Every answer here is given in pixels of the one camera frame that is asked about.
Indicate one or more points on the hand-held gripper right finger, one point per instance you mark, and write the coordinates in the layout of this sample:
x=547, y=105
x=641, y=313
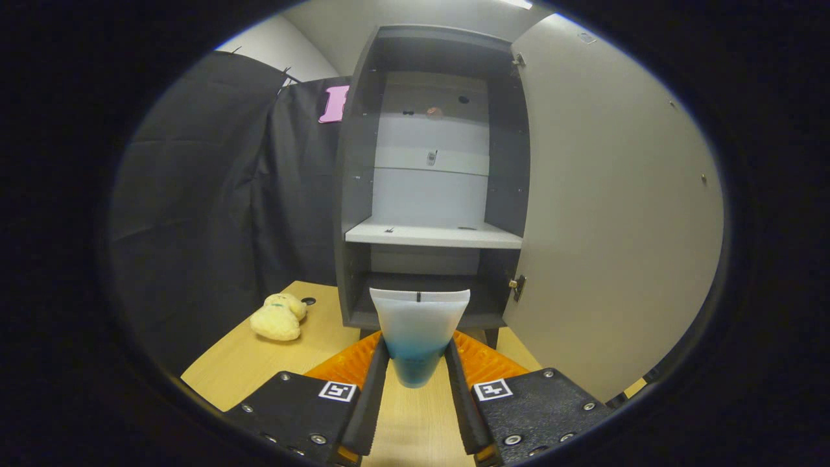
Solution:
x=462, y=402

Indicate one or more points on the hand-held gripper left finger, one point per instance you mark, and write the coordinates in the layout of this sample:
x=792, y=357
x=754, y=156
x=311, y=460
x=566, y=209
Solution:
x=369, y=402

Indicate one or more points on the white and blue tube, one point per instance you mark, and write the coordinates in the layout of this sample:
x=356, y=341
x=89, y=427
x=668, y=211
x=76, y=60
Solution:
x=418, y=324

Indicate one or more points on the beige cabinet door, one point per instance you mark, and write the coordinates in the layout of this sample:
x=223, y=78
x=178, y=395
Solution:
x=616, y=227

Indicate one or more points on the yellow plush toy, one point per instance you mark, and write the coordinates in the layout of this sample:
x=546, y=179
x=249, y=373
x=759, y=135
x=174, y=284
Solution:
x=275, y=321

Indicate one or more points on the white cabinet shelf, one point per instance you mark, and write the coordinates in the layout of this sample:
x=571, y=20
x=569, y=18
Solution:
x=428, y=235

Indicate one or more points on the dark grey cabinet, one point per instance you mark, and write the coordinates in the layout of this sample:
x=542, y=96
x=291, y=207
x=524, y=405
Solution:
x=353, y=194

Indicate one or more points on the black backdrop cloth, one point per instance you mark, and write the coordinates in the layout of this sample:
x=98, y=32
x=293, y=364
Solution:
x=207, y=214

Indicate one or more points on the large ceiling light panel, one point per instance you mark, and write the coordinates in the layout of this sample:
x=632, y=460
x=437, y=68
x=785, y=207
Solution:
x=517, y=3

